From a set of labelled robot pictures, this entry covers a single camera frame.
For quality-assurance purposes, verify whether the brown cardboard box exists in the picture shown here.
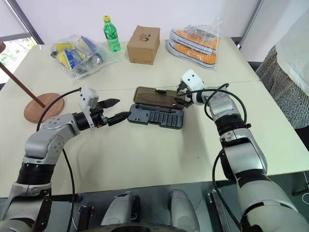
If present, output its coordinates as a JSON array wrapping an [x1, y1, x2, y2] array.
[[126, 25, 161, 65]]

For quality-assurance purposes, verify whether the clear plastic shoe bag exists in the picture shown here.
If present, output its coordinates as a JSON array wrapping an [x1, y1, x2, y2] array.
[[166, 16, 223, 71]]

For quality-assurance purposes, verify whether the wooden stand with round base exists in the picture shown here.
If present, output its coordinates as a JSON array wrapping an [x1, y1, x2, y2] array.
[[0, 62, 66, 124]]

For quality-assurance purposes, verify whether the clear plastic snack bag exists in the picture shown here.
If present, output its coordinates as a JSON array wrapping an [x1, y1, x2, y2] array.
[[50, 34, 121, 80]]

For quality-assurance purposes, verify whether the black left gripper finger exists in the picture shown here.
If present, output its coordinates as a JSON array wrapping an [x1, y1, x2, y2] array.
[[98, 98, 121, 109], [106, 111, 132, 127]]

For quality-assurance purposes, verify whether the gray metal post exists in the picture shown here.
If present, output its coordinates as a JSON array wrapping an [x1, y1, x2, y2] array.
[[240, 0, 265, 45]]

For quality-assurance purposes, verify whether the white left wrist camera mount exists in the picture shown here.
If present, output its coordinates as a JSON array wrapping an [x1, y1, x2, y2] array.
[[77, 86, 99, 131]]

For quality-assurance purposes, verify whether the white cloth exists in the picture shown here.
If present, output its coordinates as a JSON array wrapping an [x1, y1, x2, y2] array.
[[275, 7, 309, 89]]

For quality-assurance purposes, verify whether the black white speckled fabric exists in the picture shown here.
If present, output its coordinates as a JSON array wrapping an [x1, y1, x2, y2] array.
[[255, 44, 309, 130]]

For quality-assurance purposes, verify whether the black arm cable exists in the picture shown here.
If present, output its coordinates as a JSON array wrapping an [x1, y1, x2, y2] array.
[[177, 83, 252, 232], [36, 88, 82, 232]]

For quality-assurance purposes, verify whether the orange white sneaker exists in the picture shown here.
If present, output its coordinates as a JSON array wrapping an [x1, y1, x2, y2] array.
[[167, 41, 217, 70], [169, 25, 219, 55]]

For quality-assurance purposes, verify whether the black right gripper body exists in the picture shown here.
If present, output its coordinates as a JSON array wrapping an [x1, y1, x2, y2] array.
[[176, 81, 194, 102]]

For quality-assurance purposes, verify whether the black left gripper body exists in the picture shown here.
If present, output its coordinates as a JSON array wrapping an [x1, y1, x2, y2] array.
[[89, 101, 109, 128]]

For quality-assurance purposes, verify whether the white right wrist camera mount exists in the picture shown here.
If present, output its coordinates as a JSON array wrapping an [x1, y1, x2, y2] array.
[[180, 69, 205, 91]]

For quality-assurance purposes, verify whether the green plastic bottle yellow cap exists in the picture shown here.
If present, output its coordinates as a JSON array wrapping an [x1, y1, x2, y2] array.
[[103, 15, 121, 53]]

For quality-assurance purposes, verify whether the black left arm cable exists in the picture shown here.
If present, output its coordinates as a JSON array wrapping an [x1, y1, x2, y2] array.
[[36, 88, 82, 232]]

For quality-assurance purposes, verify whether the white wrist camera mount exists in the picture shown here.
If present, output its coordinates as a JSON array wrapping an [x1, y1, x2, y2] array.
[[180, 69, 205, 91], [77, 86, 99, 131]]

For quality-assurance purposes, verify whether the dark window frame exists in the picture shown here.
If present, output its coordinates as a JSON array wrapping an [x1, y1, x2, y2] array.
[[0, 0, 46, 45]]

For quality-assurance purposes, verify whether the screwdriver bit case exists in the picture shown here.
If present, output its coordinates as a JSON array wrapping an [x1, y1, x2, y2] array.
[[127, 86, 187, 131]]

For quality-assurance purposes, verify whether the blue yellow snack packet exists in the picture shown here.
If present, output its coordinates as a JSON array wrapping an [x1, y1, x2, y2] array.
[[54, 43, 76, 53], [77, 36, 98, 58], [56, 49, 80, 71]]

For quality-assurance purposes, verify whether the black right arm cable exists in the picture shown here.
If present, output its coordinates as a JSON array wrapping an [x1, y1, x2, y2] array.
[[177, 83, 252, 232]]

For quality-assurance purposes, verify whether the gray rounded shell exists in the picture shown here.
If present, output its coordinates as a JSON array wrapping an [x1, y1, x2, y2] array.
[[169, 188, 200, 232], [100, 190, 140, 228]]

